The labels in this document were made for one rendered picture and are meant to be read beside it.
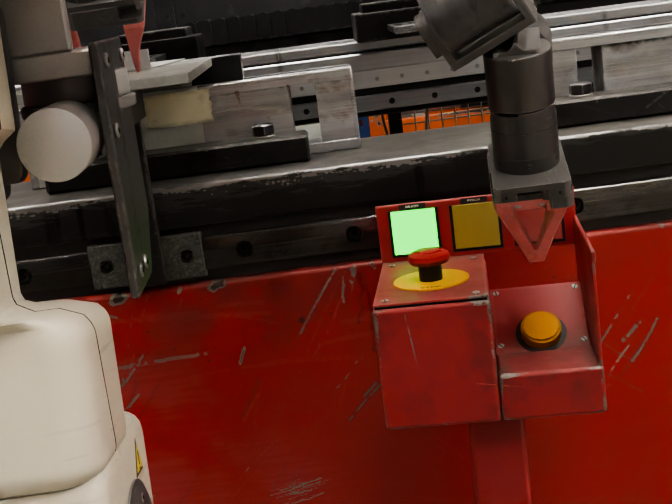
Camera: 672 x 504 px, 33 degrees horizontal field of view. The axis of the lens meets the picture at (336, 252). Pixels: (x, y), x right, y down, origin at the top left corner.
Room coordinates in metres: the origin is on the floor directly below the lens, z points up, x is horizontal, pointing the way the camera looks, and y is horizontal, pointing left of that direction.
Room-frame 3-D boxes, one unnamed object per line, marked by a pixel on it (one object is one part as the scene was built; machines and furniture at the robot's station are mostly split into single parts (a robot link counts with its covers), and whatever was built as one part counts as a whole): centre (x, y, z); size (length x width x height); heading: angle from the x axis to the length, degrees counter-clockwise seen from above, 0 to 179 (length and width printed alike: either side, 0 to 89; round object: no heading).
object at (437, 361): (1.05, -0.13, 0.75); 0.20 x 0.16 x 0.18; 83
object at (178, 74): (1.21, 0.20, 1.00); 0.26 x 0.18 x 0.01; 0
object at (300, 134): (1.30, 0.16, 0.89); 0.30 x 0.05 x 0.03; 90
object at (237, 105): (1.36, 0.15, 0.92); 0.39 x 0.06 x 0.10; 90
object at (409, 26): (1.52, -0.12, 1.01); 0.26 x 0.12 x 0.05; 0
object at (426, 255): (1.04, -0.09, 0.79); 0.04 x 0.04 x 0.04
